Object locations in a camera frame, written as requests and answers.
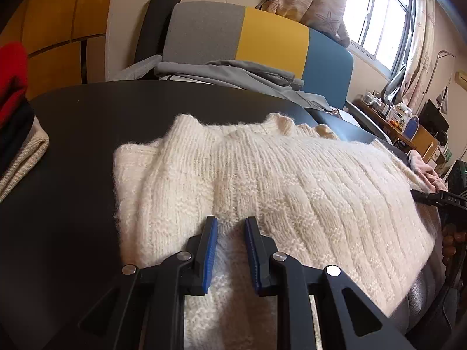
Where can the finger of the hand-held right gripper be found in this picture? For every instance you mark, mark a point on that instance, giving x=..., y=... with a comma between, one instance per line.
x=432, y=198

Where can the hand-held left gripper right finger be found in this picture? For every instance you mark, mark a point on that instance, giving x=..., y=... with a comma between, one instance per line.
x=252, y=255

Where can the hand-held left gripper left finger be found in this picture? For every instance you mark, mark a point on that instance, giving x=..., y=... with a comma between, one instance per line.
x=209, y=255

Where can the cream knitted sweater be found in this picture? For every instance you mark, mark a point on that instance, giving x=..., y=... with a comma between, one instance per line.
x=292, y=197

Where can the pink white garment pile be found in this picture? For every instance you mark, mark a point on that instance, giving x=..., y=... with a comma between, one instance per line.
x=425, y=171

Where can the white round appliance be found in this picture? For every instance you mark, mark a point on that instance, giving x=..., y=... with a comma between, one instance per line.
x=443, y=146

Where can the wooden desk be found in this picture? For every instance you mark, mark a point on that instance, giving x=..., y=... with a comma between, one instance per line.
x=423, y=142

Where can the blue white round object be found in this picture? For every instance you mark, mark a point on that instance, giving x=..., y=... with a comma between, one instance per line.
x=413, y=124

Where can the black monitor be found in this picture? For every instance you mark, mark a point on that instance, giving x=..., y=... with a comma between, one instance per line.
x=434, y=116

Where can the pile of small desk items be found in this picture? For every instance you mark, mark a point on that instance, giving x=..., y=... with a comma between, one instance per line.
x=390, y=111

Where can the thin metal stand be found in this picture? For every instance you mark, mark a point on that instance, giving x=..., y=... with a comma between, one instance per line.
x=434, y=69

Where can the light side curtain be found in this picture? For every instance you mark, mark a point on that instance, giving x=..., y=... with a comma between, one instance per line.
x=419, y=51

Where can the grey garment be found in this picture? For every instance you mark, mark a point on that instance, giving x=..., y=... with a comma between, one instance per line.
x=226, y=71

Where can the window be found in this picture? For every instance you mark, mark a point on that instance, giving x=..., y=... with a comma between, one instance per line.
x=379, y=18

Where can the beige folded cloth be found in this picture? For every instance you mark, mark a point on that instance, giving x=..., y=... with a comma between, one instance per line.
x=29, y=149

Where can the grey yellow blue sofa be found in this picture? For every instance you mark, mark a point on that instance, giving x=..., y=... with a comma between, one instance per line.
x=270, y=32

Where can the starfish patterned curtain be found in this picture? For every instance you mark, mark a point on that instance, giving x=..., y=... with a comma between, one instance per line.
x=310, y=3

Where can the black folded cloth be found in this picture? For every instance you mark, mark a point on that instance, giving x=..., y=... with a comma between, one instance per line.
x=14, y=127

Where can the red folded cloth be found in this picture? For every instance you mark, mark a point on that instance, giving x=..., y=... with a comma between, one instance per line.
x=12, y=76

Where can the wooden wardrobe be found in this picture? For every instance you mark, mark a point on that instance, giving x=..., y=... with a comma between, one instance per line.
x=51, y=18

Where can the wall picture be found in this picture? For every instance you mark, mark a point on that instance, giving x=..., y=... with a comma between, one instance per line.
x=443, y=100

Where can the grey metal rail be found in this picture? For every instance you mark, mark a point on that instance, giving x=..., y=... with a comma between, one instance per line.
x=365, y=120

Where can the wall air conditioner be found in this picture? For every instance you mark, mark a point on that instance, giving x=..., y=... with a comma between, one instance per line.
x=461, y=80

